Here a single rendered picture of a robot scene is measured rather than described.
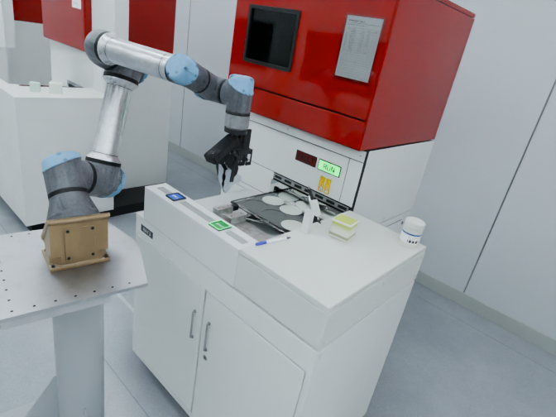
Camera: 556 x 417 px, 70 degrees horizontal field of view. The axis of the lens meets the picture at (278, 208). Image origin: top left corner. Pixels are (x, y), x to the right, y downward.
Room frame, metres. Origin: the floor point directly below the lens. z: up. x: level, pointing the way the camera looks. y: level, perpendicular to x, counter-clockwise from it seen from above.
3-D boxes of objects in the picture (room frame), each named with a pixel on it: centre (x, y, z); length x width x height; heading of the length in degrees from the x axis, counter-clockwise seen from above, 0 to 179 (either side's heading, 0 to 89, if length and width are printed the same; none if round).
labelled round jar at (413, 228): (1.32, -0.49, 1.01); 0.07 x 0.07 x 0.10
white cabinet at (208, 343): (1.38, 0.00, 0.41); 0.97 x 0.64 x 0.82; 51
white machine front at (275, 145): (1.80, 0.01, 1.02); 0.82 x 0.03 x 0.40; 51
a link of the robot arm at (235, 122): (1.20, 0.17, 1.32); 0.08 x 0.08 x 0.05
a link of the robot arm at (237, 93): (1.20, 0.18, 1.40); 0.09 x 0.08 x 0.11; 65
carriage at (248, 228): (1.36, 0.10, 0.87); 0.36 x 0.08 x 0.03; 51
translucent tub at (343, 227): (1.28, -0.24, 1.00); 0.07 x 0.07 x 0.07; 60
